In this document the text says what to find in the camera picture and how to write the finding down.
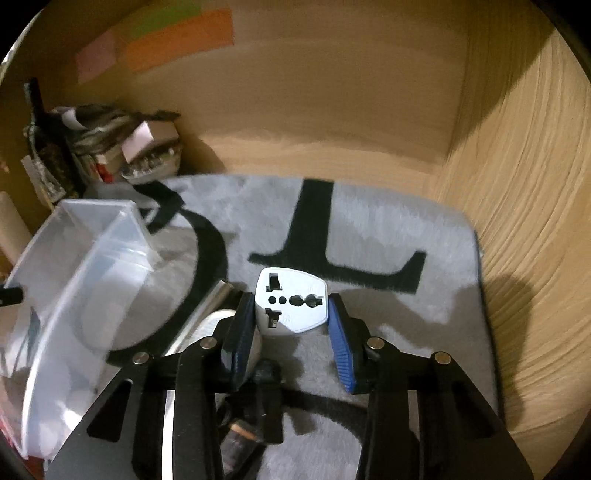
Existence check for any white bowl of trinkets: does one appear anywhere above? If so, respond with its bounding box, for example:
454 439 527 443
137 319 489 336
120 145 182 185

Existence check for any clear plastic storage bin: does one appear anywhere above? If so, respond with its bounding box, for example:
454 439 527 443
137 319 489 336
1 200 158 460

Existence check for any green sticky note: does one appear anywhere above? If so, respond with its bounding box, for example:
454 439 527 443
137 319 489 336
129 0 201 40

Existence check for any silver metal tube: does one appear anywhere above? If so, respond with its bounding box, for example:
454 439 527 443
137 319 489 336
163 280 242 356

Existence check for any black ball-head mount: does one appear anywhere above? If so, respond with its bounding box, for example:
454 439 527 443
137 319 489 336
221 358 283 445

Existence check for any small white cardboard box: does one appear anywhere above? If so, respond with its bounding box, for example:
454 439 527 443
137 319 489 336
121 120 179 163

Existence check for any grey rug with black letters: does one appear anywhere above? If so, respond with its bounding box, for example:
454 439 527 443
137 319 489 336
82 173 505 480

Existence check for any orange sticky note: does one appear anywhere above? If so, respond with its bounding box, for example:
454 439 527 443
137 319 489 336
124 9 235 72

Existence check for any dark wine bottle elephant label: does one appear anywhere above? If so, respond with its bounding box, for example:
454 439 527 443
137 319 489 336
23 77 86 205

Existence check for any stack of papers and books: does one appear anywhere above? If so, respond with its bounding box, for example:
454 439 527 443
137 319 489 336
51 104 183 183

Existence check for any pink sticky note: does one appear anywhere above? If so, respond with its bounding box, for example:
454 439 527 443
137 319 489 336
75 32 117 84

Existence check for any white travel plug adapter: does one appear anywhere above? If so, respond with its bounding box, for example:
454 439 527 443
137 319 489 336
254 267 329 337

